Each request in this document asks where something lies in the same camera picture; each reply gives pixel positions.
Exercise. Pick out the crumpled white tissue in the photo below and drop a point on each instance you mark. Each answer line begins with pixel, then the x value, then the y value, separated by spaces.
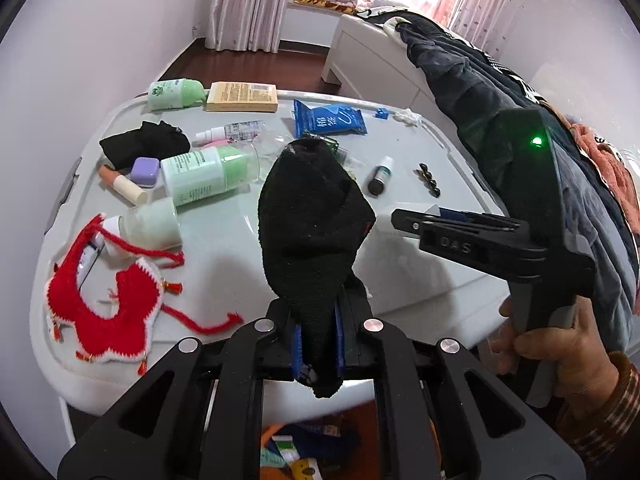
pixel 407 117

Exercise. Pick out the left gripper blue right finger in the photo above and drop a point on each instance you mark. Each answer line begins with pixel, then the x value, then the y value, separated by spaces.
pixel 341 359

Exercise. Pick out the green plush-cap bottle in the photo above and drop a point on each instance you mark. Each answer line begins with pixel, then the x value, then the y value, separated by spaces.
pixel 175 94

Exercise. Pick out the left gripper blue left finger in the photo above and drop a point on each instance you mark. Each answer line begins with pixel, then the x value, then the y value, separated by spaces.
pixel 298 365

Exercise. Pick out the light green lotion bottle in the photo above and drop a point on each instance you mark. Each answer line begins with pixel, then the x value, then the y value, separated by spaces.
pixel 207 172

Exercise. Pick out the small blue toy brick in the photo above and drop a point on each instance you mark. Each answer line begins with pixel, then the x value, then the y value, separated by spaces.
pixel 381 113

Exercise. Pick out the peach lip balm stick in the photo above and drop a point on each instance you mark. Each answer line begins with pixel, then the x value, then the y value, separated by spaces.
pixel 130 191

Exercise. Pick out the left pink curtain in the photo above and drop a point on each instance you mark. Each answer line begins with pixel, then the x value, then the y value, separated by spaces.
pixel 244 25

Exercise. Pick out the dark green toner bottle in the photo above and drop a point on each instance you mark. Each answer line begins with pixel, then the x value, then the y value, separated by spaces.
pixel 335 148

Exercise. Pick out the white bed frame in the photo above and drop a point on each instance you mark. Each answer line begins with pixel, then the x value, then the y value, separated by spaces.
pixel 367 65

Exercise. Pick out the blue cotton swab packet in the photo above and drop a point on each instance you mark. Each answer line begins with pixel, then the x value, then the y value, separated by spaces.
pixel 327 120

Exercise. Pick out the white green ointment tube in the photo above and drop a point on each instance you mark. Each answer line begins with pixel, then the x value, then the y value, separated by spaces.
pixel 86 262

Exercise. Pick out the black white patterned bedsheet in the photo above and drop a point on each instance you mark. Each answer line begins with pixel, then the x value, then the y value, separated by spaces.
pixel 584 66

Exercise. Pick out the clear spray bottle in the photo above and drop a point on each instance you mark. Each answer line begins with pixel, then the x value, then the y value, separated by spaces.
pixel 234 132

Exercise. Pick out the small purple case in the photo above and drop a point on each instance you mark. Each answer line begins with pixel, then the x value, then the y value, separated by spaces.
pixel 144 172

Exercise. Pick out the pale green cream jar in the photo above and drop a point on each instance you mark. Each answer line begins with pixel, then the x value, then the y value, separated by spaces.
pixel 153 226

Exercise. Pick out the clear plastic cup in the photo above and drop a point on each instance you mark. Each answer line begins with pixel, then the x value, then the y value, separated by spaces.
pixel 269 144

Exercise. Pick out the coral pink blanket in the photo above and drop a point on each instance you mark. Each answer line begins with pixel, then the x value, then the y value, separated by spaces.
pixel 610 166

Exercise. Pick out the black sock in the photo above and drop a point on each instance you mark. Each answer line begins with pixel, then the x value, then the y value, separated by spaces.
pixel 150 140
pixel 312 220

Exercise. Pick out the person's right hand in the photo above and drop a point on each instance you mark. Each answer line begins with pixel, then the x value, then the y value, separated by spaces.
pixel 585 375

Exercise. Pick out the small dark dropper bottle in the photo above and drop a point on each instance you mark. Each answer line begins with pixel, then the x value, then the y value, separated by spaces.
pixel 380 176

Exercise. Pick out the black bead hair clip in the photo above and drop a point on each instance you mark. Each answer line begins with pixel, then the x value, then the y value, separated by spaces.
pixel 427 178

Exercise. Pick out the beige book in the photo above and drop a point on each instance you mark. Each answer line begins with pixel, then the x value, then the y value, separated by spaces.
pixel 235 96

